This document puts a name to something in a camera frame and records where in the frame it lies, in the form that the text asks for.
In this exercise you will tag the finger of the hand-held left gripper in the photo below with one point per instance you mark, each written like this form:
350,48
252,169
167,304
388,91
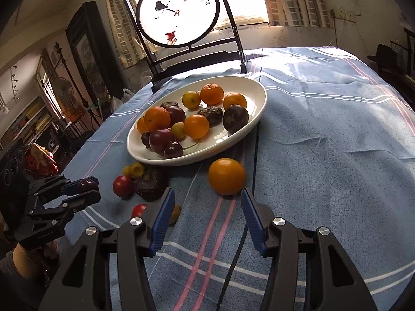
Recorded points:
58,186
81,201

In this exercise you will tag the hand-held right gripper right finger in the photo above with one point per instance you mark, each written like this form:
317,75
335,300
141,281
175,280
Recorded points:
256,223

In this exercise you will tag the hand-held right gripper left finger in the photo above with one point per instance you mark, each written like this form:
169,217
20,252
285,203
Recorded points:
160,223

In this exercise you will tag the small dark red plum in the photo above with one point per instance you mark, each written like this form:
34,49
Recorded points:
87,185
173,150

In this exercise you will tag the large orange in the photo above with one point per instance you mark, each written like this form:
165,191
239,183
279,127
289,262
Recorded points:
227,176

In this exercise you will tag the dark red apple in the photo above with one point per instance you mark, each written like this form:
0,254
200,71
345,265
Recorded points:
162,141

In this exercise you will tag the dark purple fruit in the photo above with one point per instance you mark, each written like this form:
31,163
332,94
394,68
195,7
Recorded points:
169,104
146,139

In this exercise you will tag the white oval plate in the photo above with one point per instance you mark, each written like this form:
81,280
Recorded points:
223,141

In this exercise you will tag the orange tangerine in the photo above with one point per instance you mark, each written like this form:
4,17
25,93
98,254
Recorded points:
140,125
234,100
212,94
196,126
157,119

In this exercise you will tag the smooth dark passion fruit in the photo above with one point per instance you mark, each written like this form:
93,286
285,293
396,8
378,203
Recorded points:
235,118

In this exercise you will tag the large red plum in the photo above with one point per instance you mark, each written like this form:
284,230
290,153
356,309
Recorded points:
176,115

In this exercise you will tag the wrinkled dark passion fruit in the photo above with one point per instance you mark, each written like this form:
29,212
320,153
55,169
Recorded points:
150,183
210,115

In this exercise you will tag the greenish yellow tangerine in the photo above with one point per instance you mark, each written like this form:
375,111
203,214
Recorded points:
191,99

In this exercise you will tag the person's left forearm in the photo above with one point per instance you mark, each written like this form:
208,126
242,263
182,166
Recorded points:
22,262

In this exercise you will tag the floral cloth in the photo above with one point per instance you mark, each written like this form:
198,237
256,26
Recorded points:
40,160

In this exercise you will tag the red tomato on tablecloth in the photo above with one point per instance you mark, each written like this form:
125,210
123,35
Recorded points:
123,186

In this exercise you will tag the bookshelf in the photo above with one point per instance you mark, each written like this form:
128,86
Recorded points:
32,116

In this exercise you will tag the electric fan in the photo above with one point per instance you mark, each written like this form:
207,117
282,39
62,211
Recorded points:
61,86

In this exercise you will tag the clear plastic bag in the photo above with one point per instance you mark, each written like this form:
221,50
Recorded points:
124,98

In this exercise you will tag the blue striped tablecloth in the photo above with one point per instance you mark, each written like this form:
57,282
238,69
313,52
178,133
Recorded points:
324,136

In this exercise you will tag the metal coat stand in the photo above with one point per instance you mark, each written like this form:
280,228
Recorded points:
66,68

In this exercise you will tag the dark framed painting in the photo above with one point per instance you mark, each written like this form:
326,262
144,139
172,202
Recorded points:
86,51

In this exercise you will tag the checked beige curtain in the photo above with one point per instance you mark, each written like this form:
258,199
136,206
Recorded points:
291,3
120,29

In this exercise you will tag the round bird table screen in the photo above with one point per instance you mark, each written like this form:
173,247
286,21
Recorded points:
181,22

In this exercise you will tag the black hat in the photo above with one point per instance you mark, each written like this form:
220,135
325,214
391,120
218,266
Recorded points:
385,55

